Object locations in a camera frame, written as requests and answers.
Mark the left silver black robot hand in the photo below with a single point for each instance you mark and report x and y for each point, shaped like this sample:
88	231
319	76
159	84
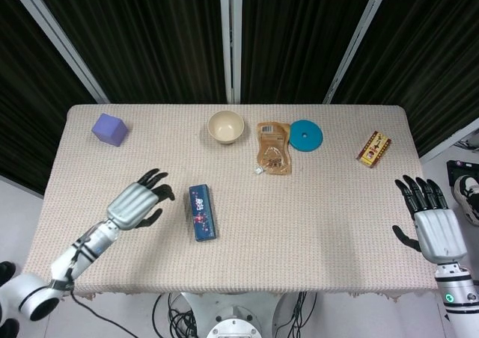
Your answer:
131	205

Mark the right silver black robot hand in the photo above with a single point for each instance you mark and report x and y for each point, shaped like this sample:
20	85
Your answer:
439	229

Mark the blue rectangular box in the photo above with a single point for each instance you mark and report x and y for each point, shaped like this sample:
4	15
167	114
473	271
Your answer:
202	214

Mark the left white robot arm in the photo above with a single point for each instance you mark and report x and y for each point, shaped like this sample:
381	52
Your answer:
75	255

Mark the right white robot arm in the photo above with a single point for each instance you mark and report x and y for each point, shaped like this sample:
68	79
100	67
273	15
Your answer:
458	297

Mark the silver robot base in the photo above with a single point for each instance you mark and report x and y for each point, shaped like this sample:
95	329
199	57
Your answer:
232	315

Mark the black white sneaker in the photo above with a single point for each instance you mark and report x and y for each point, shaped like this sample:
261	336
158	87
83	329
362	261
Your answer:
467	197

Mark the black floor device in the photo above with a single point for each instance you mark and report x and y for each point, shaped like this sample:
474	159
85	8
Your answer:
454	168

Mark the purple foam cube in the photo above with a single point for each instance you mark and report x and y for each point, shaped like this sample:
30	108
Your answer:
109	130

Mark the small yellow red carton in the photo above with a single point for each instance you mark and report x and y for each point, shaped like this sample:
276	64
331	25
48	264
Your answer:
374	149

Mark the beige bowl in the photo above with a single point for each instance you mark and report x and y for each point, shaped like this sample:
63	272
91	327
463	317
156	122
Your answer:
226	126

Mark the black curtain panel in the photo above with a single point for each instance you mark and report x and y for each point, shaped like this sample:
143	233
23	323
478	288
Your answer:
30	110
430	54
295	35
149	35

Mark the beige woven tablecloth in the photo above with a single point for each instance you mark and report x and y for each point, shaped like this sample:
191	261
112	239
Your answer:
280	222

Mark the brown spout pouch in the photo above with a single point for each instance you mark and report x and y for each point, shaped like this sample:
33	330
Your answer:
274	147

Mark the teal round disc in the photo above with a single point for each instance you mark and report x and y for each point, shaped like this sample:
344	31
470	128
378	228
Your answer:
306	136

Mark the white partition post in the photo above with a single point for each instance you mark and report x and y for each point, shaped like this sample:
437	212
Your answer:
60	39
355	42
231	39
449	141

